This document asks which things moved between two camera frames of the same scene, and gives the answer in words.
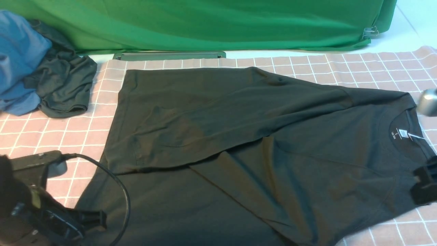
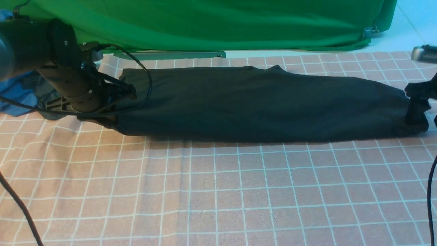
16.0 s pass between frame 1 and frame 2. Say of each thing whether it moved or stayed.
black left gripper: moved
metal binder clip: stayed
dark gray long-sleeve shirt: moved
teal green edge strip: stayed
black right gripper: moved
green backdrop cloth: stayed
